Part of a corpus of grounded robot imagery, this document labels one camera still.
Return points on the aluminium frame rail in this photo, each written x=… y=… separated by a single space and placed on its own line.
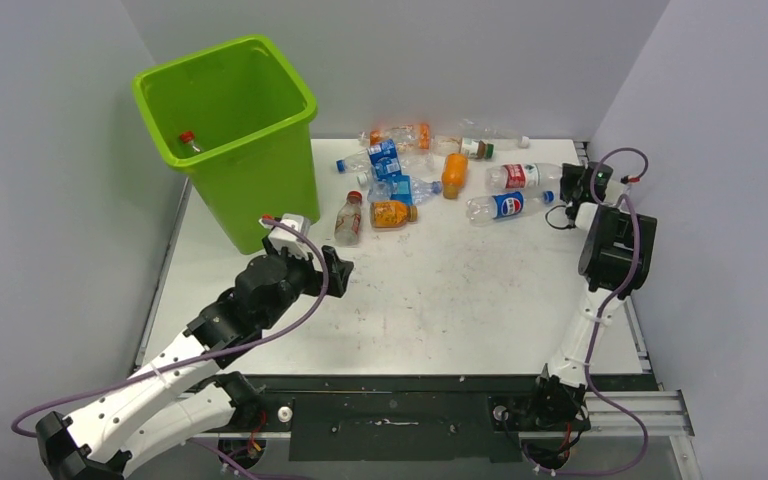
x=664 y=413

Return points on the orange bottle barcode label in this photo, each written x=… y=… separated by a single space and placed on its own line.
x=454 y=175

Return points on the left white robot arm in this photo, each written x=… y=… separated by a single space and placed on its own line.
x=186 y=390

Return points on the green plastic bin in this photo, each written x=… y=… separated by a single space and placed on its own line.
x=251 y=111

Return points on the orange label bottle rear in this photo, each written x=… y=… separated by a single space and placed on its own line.
x=407 y=137

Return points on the Pepsi bottle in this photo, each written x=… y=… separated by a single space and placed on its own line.
x=507 y=206

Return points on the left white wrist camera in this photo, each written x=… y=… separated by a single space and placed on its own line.
x=283 y=236

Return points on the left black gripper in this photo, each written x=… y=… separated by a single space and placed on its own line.
x=315 y=277

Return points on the small orange juice bottle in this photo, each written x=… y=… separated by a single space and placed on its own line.
x=392 y=214

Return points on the blue label clear bottle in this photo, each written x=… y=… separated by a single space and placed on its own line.
x=384 y=161

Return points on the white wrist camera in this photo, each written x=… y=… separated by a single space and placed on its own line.
x=615 y=189
x=283 y=236

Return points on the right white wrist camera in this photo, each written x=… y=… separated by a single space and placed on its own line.
x=615 y=189

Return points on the red label clear bottle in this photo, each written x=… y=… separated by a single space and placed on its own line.
x=191 y=143

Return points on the small red-cap bottle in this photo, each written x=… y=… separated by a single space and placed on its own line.
x=349 y=219

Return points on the green-red label bottle rear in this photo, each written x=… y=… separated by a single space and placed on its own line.
x=476 y=149

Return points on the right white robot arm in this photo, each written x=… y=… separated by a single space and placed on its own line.
x=615 y=261

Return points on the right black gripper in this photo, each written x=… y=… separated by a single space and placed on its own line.
x=570 y=173

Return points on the crushed blue label bottle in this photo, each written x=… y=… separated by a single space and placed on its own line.
x=406 y=189

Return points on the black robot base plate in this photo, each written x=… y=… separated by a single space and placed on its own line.
x=405 y=418

